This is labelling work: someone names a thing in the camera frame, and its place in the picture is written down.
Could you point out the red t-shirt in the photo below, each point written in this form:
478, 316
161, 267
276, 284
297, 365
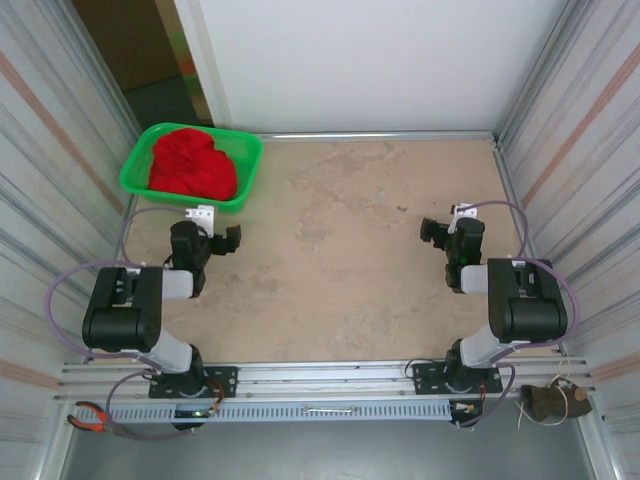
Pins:
192, 165

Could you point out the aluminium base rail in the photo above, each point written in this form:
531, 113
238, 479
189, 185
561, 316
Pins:
325, 382

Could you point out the small circuit board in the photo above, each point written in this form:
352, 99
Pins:
467, 409
192, 413

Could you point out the aluminium table end rail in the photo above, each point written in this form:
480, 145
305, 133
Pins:
375, 136

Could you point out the green plastic basket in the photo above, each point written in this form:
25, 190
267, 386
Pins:
135, 170

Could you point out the small silver wrench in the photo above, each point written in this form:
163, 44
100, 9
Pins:
330, 410

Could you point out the aluminium table side rail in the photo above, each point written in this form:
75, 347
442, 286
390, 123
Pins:
504, 170

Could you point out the white door frame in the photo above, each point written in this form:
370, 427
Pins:
210, 60

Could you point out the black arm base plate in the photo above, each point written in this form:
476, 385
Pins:
425, 377
225, 380

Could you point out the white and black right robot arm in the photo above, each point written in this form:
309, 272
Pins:
530, 310

